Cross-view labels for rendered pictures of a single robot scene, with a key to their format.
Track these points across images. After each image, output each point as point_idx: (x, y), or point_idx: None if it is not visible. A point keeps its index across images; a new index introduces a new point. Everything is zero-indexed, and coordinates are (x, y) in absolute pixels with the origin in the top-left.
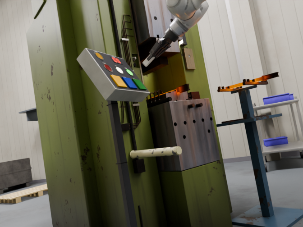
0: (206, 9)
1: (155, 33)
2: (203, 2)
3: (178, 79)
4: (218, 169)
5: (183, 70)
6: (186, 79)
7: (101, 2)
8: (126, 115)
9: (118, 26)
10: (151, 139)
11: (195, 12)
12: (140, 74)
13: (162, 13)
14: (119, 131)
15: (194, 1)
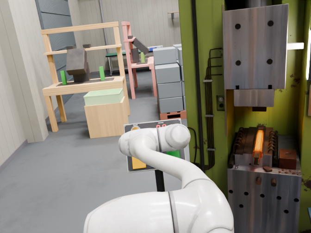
0: (179, 146)
1: (234, 83)
2: (170, 142)
3: (301, 119)
4: None
5: (303, 115)
6: (304, 128)
7: (184, 39)
8: (200, 155)
9: (202, 64)
10: (226, 182)
11: (163, 150)
12: (224, 118)
13: (254, 53)
14: (159, 185)
15: (134, 156)
